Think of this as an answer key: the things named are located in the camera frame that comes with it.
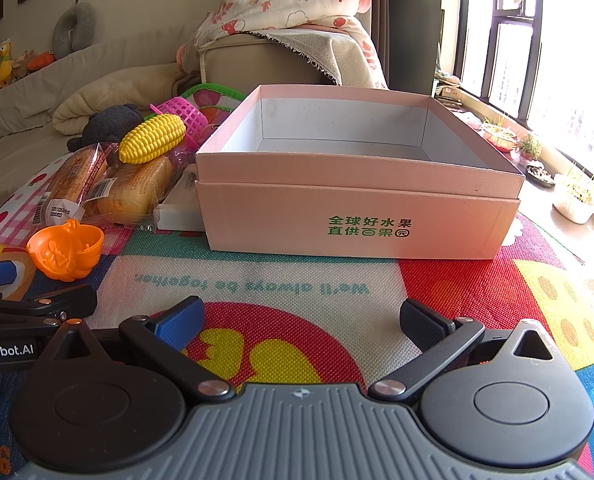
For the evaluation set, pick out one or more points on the grey neck pillow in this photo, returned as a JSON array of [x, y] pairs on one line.
[[84, 20]]

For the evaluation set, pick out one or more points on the floral blanket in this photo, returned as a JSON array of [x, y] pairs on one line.
[[277, 5]]

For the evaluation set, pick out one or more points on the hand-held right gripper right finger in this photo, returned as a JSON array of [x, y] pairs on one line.
[[421, 325]]

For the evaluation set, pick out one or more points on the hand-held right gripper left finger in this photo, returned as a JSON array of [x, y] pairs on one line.
[[179, 322]]

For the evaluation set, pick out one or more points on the orange plush toy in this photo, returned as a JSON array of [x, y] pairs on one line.
[[41, 61]]

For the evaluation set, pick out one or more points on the brown plush toy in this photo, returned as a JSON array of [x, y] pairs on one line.
[[22, 65]]

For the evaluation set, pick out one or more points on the dark pebble dish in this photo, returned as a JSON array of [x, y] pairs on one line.
[[541, 174]]

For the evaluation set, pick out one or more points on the pink cardboard box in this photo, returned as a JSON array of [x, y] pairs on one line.
[[327, 200]]

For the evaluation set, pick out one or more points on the beige sofa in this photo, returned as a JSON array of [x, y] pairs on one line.
[[257, 60]]

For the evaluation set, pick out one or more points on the beige towel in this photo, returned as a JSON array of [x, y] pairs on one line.
[[302, 45]]

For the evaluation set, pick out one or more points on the colourful play mat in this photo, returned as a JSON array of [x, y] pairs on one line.
[[277, 280]]

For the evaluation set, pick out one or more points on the black plush toy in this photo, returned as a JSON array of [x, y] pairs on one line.
[[104, 125]]

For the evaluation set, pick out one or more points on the orange toy cup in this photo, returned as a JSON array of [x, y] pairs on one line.
[[62, 255]]

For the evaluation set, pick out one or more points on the stone window sill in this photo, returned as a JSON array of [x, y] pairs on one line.
[[542, 200]]

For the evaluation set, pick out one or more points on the white plant pot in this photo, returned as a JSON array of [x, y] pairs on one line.
[[574, 207]]

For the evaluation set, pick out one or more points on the dark curtain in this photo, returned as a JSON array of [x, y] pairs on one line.
[[407, 20]]

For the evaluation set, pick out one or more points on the white box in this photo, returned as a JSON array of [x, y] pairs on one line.
[[177, 210]]

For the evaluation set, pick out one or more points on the red plant pot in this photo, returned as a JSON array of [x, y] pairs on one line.
[[499, 135]]

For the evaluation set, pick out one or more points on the yellow toy corn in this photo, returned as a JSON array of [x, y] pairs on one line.
[[152, 137]]

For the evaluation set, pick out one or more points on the dark window frame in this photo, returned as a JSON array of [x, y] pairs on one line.
[[489, 50]]

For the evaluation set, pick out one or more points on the pink toy strainer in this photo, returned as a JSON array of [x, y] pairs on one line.
[[189, 112]]

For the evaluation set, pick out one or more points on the bread packet with barcode label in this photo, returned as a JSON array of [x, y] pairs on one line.
[[72, 175]]

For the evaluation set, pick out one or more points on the small potted plant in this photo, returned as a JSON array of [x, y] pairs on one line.
[[529, 147]]

